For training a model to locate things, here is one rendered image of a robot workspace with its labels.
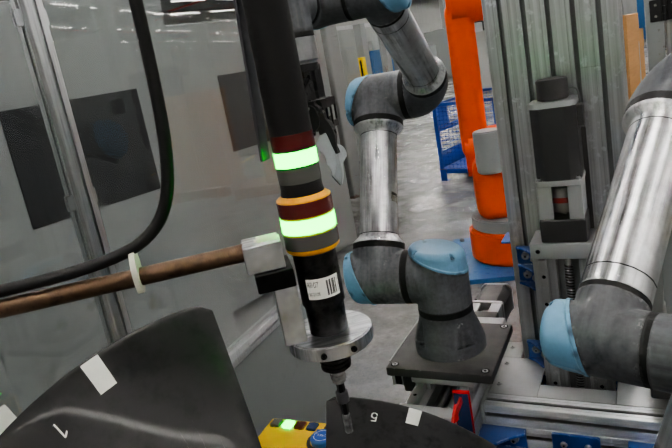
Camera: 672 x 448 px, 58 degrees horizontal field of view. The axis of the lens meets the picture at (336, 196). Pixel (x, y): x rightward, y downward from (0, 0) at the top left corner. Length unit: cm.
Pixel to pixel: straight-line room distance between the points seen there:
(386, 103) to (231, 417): 95
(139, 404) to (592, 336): 44
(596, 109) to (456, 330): 52
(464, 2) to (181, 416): 404
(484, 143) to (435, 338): 306
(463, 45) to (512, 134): 318
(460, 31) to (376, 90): 311
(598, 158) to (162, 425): 99
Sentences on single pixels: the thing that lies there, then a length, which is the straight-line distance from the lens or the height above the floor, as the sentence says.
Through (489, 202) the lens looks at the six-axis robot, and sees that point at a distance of 441.
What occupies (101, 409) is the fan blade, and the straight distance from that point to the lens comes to 59.
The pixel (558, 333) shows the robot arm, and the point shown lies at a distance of 68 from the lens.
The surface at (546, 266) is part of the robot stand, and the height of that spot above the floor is 120.
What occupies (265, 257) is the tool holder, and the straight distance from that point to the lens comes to 46.
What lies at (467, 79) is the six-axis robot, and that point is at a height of 138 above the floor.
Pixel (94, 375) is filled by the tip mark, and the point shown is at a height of 145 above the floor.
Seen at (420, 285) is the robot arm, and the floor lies 120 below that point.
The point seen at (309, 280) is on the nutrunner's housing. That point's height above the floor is 152.
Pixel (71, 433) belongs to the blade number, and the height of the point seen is 141.
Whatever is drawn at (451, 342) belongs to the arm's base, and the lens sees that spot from 129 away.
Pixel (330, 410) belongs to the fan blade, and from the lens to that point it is 82.
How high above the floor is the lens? 168
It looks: 12 degrees down
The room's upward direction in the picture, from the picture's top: 10 degrees counter-clockwise
